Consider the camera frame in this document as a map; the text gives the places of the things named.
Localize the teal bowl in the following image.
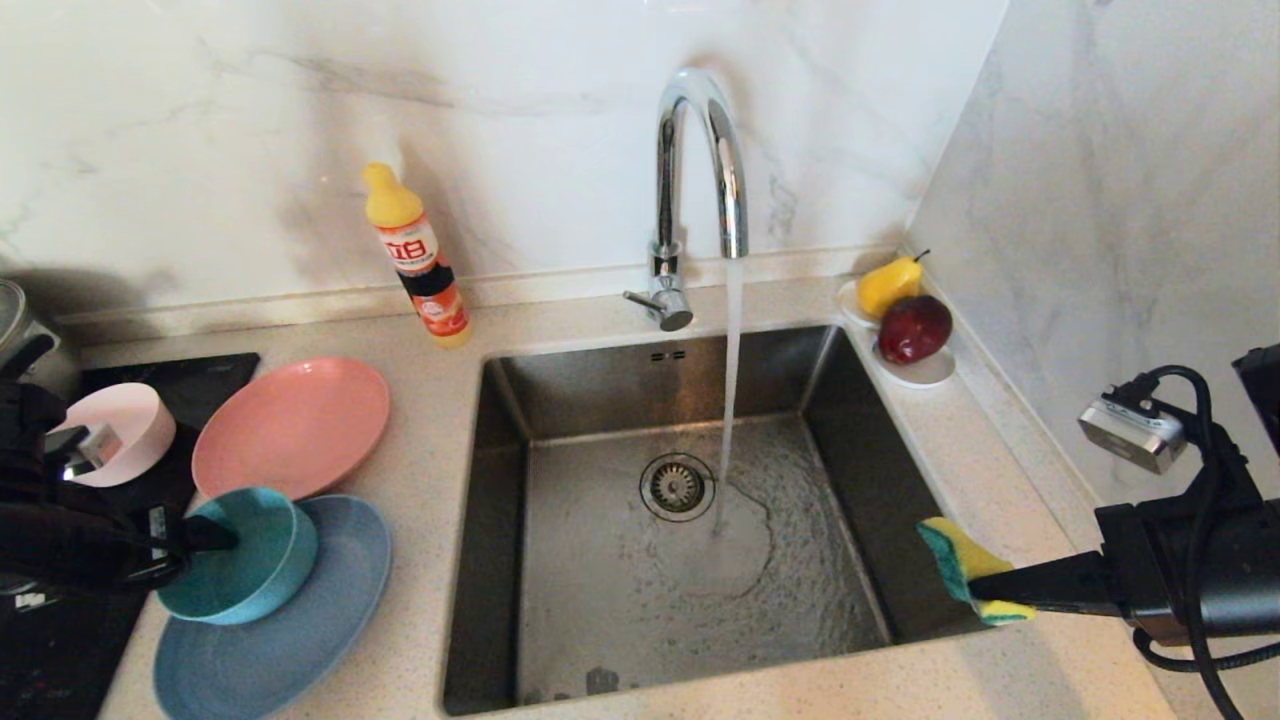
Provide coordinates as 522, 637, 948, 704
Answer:
157, 487, 319, 626

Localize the yellow sponge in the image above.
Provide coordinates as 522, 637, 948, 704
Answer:
917, 517, 1038, 627

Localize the light pink bowl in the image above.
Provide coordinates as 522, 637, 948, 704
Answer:
50, 383, 177, 488

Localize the yellow-capped orange dish soap bottle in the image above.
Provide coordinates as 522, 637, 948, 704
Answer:
362, 162, 473, 347

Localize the chrome gooseneck faucet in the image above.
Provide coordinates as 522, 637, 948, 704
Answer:
624, 66, 750, 332

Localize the stainless steel sink basin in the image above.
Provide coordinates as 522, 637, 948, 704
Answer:
443, 323, 1003, 716

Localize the salmon pink plate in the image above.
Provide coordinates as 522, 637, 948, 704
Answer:
192, 357, 391, 501

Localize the blue plate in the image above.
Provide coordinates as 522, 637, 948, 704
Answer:
153, 495, 393, 720

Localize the black induction cooktop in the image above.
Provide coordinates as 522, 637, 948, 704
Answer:
0, 352, 261, 720

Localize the steel cooking pot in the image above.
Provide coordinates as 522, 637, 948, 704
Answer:
0, 280, 81, 401

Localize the small white dish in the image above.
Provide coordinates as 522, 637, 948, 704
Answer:
836, 278, 883, 329
872, 338, 957, 389

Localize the dark red apple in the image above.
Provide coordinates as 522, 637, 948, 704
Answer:
877, 294, 954, 365

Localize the yellow pear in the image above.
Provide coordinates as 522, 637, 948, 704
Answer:
858, 250, 930, 320

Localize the round metal drain strainer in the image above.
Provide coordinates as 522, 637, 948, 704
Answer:
640, 453, 716, 523

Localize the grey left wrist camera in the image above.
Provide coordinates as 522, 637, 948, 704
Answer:
60, 423, 119, 473

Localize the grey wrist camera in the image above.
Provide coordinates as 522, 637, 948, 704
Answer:
60, 423, 119, 473
1078, 395, 1188, 474

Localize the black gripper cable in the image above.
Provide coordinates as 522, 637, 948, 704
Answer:
1130, 365, 1280, 720

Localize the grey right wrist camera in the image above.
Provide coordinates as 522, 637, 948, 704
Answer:
1078, 395, 1188, 474

